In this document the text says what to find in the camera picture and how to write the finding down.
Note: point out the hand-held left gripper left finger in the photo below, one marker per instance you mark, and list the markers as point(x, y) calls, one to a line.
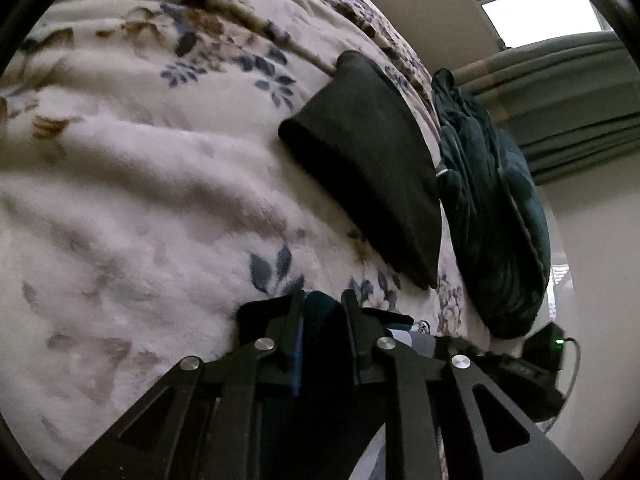
point(297, 355)

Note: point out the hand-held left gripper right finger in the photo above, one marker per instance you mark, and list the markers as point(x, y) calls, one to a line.
point(356, 355)

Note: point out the dark teal garment white trim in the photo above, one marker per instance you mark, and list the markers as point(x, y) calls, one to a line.
point(322, 325)

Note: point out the black device with green light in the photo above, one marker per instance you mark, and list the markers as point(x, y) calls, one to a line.
point(578, 360)

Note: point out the dark green cloth pile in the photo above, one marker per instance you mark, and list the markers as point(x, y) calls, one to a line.
point(490, 220)

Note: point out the black folded cloth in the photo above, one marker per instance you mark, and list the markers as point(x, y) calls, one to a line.
point(370, 160)

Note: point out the white floral blanket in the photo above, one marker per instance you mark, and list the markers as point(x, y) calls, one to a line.
point(150, 185)

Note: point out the grey green curtain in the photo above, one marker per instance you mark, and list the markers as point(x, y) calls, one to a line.
point(575, 95)

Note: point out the window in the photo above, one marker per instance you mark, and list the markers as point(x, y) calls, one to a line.
point(540, 10)

